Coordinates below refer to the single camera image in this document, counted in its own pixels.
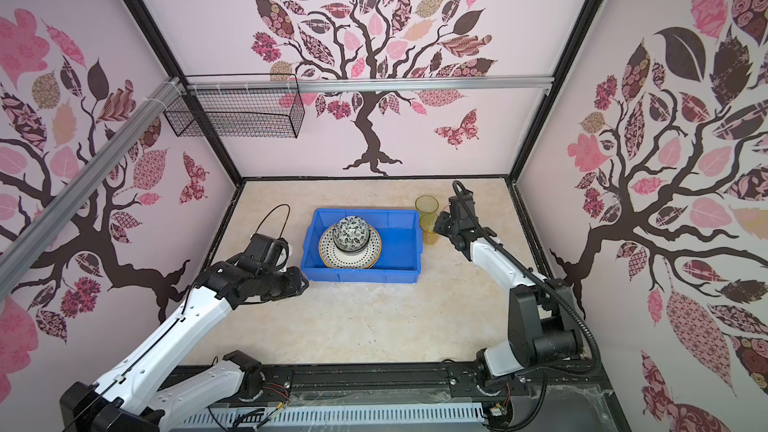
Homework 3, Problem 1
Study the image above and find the aluminium rail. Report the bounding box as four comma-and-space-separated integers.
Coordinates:
186, 75, 554, 93
1, 77, 184, 297

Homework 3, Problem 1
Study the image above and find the green transparent cup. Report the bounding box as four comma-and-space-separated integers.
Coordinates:
414, 195, 440, 216

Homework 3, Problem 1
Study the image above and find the blue plastic bin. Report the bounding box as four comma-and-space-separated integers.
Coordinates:
301, 208, 423, 284

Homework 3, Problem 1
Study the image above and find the right black corrugated cable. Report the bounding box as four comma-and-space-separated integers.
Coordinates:
452, 181, 603, 377

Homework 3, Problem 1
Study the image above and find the black wire basket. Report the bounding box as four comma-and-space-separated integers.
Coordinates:
164, 72, 305, 139

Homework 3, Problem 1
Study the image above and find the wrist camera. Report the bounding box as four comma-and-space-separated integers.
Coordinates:
449, 180, 476, 220
244, 233, 291, 271

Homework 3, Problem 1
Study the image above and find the white slotted cable duct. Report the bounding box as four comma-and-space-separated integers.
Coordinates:
174, 403, 487, 431

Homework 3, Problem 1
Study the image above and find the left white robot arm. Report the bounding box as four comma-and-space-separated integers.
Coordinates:
60, 260, 309, 431

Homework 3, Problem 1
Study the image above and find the aluminium rail left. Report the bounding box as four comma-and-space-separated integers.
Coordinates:
1, 77, 184, 297

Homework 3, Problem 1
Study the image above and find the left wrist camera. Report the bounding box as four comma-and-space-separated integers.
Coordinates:
244, 233, 291, 271

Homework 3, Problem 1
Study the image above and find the aluminium rail back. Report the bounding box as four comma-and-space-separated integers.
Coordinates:
186, 75, 554, 93

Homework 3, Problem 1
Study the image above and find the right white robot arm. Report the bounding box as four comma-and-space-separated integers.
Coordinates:
434, 203, 583, 377

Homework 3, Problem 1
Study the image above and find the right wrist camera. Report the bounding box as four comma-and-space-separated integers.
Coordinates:
449, 180, 476, 220

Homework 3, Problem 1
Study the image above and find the green black patterned bowl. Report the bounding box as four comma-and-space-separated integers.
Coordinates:
331, 215, 371, 253

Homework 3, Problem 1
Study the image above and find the dotted plate yellow rim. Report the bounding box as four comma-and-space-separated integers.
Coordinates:
318, 226, 383, 269

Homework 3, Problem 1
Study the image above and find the yellow transparent cup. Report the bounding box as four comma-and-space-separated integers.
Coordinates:
419, 213, 440, 245

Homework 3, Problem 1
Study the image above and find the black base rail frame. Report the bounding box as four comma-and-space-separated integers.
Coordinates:
163, 359, 630, 431

